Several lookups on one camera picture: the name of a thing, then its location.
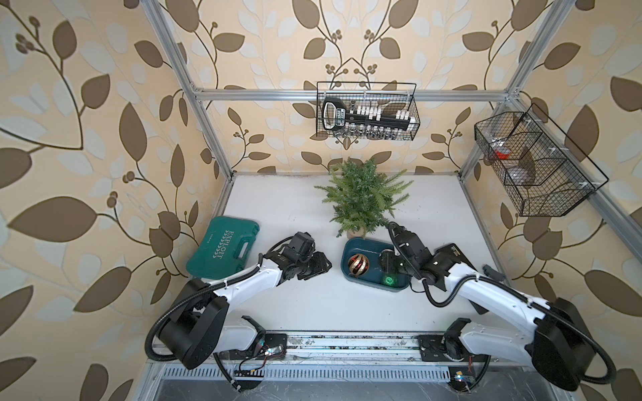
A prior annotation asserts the green glitter ball ornament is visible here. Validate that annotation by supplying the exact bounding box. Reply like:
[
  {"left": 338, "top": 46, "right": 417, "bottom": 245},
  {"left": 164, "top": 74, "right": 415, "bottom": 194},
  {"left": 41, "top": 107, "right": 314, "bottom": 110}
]
[{"left": 381, "top": 274, "right": 399, "bottom": 288}]

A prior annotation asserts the red gold striped ornament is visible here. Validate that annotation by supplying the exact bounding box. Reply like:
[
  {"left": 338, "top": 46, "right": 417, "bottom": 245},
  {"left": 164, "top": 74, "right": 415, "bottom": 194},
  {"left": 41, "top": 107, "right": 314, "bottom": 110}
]
[{"left": 348, "top": 253, "right": 370, "bottom": 277}]

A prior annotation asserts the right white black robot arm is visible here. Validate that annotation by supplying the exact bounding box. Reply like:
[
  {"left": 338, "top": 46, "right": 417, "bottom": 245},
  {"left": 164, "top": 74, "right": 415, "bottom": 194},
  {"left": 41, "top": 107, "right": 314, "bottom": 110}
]
[{"left": 386, "top": 222, "right": 617, "bottom": 391}]

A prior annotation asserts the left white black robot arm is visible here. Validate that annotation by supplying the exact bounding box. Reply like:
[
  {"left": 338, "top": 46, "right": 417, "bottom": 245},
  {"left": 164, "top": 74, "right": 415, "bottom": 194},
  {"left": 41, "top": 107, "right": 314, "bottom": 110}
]
[{"left": 144, "top": 232, "right": 332, "bottom": 369}]

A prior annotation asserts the small green christmas tree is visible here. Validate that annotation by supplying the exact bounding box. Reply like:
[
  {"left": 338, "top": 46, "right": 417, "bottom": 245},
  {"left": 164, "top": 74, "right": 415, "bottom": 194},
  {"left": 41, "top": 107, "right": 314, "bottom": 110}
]
[{"left": 315, "top": 160, "right": 413, "bottom": 237}]

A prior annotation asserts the teal plastic tray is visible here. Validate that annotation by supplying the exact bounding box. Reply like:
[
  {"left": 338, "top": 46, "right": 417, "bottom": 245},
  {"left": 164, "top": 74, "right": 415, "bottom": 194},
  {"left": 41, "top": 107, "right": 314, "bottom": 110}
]
[{"left": 340, "top": 237, "right": 411, "bottom": 292}]

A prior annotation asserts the green plastic tool case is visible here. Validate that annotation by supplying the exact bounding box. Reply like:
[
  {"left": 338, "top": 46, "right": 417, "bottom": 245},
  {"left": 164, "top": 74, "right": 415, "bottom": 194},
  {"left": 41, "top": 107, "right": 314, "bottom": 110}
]
[{"left": 187, "top": 216, "right": 260, "bottom": 280}]

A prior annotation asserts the red item in basket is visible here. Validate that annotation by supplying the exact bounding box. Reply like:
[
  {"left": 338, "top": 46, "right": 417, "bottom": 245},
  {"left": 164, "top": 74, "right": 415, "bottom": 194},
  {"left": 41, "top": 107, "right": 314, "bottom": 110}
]
[{"left": 490, "top": 140, "right": 513, "bottom": 160}]

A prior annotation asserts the black socket set holder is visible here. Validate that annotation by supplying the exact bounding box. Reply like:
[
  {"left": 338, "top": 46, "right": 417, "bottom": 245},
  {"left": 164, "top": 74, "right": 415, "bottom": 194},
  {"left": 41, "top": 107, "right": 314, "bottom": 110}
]
[{"left": 317, "top": 97, "right": 421, "bottom": 131}]

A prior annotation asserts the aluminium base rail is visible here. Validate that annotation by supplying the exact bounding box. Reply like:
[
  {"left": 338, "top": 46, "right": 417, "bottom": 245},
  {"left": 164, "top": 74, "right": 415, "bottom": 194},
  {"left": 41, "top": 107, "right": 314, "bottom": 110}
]
[{"left": 149, "top": 330, "right": 548, "bottom": 366}]

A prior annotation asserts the black wire basket back wall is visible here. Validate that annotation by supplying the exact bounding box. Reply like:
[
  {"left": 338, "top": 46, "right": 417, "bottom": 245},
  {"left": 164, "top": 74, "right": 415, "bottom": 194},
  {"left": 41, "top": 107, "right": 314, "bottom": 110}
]
[{"left": 316, "top": 80, "right": 421, "bottom": 141}]

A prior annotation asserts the black wire basket wall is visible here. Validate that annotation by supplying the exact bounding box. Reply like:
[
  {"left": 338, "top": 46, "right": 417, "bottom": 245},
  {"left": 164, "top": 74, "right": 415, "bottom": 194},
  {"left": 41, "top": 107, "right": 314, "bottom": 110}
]
[
  {"left": 316, "top": 80, "right": 421, "bottom": 141},
  {"left": 474, "top": 104, "right": 609, "bottom": 217}
]

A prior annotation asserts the black wire basket right wall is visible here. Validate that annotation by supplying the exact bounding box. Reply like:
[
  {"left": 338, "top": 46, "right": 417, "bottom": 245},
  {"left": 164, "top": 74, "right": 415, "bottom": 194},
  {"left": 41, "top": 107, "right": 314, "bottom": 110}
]
[{"left": 474, "top": 104, "right": 609, "bottom": 217}]

